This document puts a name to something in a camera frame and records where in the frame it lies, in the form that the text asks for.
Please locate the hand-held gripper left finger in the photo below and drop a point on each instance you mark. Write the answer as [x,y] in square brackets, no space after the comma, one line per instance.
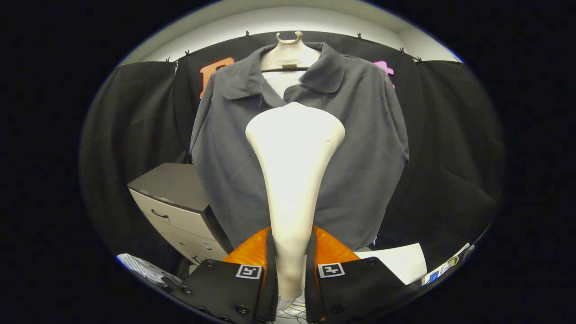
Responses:
[271,279]

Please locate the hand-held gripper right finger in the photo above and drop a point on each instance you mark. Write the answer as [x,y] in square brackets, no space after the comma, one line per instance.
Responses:
[311,279]

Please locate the white garment steamer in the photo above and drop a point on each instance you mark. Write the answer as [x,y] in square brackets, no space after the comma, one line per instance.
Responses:
[292,180]

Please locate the grey collared shirt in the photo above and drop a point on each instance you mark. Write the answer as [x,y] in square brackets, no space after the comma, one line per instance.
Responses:
[225,157]

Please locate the white table board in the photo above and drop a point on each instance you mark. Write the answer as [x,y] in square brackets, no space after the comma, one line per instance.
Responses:
[400,263]

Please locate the white power box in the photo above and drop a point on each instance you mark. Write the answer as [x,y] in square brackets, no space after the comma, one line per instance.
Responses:
[438,272]

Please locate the striped grey cloth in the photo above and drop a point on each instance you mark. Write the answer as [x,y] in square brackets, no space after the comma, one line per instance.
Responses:
[144,266]

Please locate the grey drawer cabinet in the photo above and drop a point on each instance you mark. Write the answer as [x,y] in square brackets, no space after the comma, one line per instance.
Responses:
[171,184]

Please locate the black backdrop cloth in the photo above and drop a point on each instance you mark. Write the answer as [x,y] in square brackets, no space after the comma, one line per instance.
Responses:
[450,157]

